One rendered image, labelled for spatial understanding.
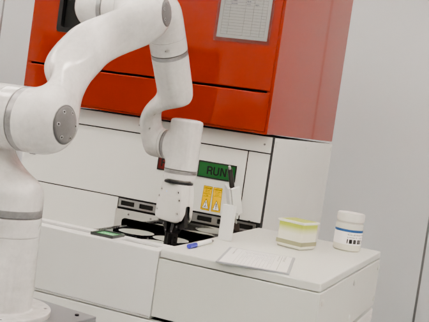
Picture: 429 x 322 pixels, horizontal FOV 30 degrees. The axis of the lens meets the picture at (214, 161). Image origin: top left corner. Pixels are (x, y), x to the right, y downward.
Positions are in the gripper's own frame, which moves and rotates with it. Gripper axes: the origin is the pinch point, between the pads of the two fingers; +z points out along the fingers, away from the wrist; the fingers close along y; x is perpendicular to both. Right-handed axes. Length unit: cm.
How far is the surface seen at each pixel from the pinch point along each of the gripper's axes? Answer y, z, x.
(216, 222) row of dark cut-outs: -8.3, -3.7, 22.9
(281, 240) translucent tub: 27.6, -5.9, 11.7
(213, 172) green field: -11.1, -17.4, 21.6
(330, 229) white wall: -75, 10, 156
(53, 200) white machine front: -58, 0, -1
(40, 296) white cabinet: 5.6, 11.4, -39.5
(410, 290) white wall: -39, 30, 173
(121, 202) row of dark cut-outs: -36.7, -3.8, 9.7
